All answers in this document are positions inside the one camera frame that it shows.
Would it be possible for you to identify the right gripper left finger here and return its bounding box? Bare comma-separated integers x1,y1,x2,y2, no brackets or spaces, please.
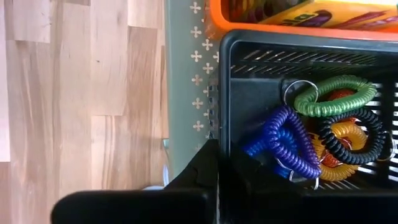
50,139,219,224

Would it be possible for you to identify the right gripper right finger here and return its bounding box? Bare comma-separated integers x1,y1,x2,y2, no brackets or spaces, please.
218,146,398,224

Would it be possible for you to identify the blue spiral coil band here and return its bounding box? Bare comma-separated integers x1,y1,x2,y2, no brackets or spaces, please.
241,126,300,180

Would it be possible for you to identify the purple spiral coil band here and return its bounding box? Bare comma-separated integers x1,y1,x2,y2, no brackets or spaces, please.
262,105,323,180

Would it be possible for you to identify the black spiral coil band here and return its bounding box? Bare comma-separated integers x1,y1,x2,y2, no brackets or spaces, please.
317,107,387,166

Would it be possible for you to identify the yellow spiral coil band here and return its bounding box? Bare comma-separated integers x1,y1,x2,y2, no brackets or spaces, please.
309,121,368,183

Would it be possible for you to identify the black plastic basket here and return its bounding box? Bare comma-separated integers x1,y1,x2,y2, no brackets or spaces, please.
217,29,398,195

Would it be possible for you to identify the green spiral coil band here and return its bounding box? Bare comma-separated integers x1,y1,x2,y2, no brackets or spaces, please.
293,74,379,118

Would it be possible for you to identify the red spiral coil band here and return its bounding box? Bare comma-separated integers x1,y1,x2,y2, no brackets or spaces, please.
322,88,358,169

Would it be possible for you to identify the orange plastic basket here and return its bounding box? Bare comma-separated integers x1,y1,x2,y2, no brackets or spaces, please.
208,0,398,42

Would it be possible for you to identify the yellow green crayon box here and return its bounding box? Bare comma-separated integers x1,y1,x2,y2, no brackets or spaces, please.
229,0,312,24
259,0,398,31

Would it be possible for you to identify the green perforated metal shelf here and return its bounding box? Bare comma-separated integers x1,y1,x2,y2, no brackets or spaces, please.
164,0,225,179

